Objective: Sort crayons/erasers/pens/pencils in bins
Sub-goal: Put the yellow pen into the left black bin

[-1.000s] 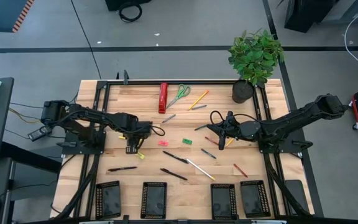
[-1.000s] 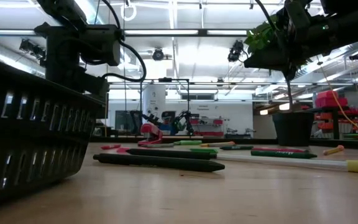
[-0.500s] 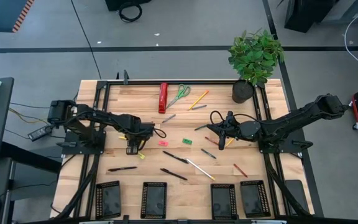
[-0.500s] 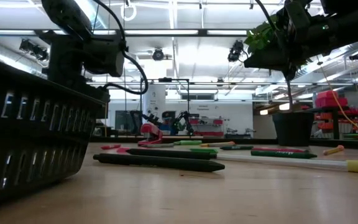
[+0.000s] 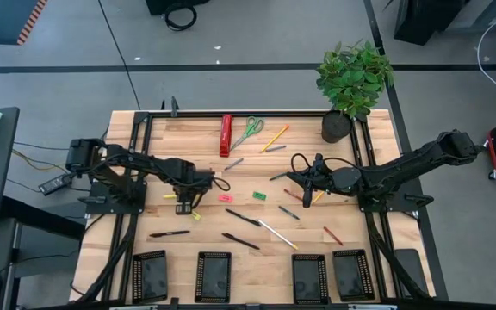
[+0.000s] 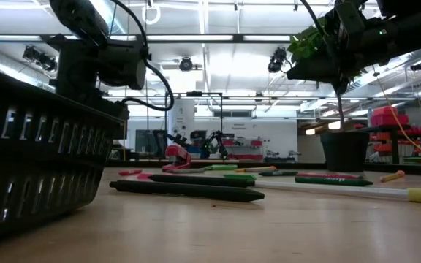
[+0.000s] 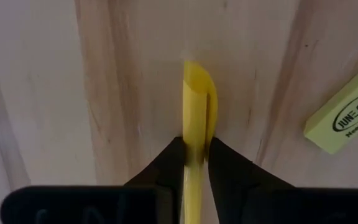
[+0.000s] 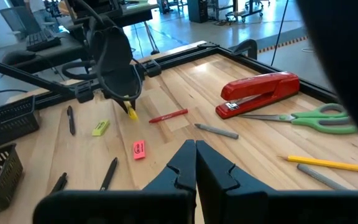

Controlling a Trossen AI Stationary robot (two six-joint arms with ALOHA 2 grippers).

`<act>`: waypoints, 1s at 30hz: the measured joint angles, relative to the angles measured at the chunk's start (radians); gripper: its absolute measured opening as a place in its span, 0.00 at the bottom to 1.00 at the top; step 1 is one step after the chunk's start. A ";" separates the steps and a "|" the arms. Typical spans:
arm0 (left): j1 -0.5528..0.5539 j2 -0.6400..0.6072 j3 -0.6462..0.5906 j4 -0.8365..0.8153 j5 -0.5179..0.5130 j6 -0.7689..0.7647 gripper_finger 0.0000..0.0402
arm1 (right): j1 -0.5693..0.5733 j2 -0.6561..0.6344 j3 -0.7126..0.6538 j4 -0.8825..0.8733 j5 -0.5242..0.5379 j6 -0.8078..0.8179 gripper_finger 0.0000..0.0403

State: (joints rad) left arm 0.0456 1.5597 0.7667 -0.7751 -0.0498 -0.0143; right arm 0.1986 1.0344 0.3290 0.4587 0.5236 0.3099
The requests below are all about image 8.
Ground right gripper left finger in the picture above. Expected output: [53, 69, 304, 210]
[141, 139, 198, 200]

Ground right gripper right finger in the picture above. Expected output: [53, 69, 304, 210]
[196, 139, 270, 224]

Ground yellow pen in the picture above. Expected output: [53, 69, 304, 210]
[123, 95, 139, 121]

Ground yellow eraser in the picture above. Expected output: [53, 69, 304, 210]
[91, 119, 111, 137]

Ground grey crayon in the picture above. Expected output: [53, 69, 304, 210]
[193, 123, 240, 140]
[296, 164, 349, 191]

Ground pink eraser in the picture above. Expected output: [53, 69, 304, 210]
[132, 139, 147, 161]

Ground black pen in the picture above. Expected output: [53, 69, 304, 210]
[66, 105, 76, 136]
[50, 172, 68, 194]
[99, 157, 119, 192]

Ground yellow pencil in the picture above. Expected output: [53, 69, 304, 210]
[277, 154, 358, 175]

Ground red crayon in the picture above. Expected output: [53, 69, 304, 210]
[148, 108, 189, 124]

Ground black desk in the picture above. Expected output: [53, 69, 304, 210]
[0, 30, 88, 75]

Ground black keyboard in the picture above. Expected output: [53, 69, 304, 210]
[25, 28, 62, 52]

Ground black computer mouse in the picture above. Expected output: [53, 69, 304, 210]
[1, 49, 37, 65]

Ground red stapler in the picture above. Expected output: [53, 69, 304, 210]
[215, 71, 301, 120]

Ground black cabinet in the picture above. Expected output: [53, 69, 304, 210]
[187, 0, 209, 24]

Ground black wheeled cart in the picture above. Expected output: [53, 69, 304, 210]
[225, 0, 264, 22]

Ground orange black hazard strip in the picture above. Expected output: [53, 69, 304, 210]
[257, 35, 310, 54]

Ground black metal table frame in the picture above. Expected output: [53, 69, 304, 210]
[0, 40, 338, 110]

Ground green handled scissors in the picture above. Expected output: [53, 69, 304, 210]
[237, 103, 358, 135]

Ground black frame clamp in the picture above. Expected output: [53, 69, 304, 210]
[228, 39, 259, 60]

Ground thin black floor cable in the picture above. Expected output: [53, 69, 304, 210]
[270, 0, 290, 67]

